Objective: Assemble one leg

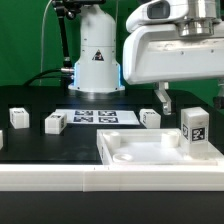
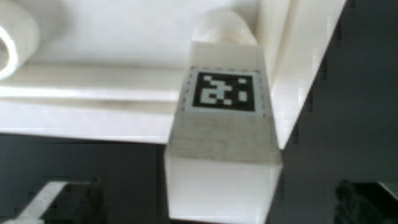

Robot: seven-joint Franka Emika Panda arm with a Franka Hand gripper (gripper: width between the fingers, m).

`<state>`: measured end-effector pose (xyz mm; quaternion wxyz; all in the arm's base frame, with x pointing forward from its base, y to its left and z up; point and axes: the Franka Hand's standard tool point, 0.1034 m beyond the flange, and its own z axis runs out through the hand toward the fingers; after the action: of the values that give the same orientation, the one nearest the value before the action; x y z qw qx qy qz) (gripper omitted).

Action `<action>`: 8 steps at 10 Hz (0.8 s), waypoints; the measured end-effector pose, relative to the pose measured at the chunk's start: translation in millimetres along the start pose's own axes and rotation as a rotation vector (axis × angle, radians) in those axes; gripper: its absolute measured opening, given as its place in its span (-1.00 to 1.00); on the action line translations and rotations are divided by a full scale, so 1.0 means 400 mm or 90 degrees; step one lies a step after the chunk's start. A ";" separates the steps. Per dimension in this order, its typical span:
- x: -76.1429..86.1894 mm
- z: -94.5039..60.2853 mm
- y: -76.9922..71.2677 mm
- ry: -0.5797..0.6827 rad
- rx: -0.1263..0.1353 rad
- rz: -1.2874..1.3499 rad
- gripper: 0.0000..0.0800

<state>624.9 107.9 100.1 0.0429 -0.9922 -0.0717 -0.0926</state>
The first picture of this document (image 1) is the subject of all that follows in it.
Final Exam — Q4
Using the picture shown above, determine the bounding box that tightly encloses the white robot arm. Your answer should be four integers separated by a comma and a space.
70, 0, 224, 115

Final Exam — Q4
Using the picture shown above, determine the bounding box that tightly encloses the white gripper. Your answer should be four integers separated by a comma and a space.
123, 0, 224, 115

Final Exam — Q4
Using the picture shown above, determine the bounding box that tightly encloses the white U-shaped fence wall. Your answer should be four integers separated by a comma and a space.
0, 164, 224, 192

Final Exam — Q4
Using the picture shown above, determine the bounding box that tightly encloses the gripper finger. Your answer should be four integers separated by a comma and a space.
213, 79, 224, 109

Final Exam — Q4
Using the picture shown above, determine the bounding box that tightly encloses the black cable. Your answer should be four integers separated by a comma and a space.
22, 68, 74, 87

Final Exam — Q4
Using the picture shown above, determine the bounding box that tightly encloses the white square tabletop part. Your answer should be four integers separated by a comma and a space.
97, 129, 224, 166

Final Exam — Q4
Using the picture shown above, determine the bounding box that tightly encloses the sheet of fiducial tags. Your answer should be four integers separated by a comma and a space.
56, 109, 139, 125

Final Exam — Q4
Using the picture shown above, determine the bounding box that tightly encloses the white block at left edge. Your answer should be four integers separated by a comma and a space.
0, 130, 3, 150

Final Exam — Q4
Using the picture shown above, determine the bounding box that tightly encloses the grey cable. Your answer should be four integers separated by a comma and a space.
39, 0, 54, 87

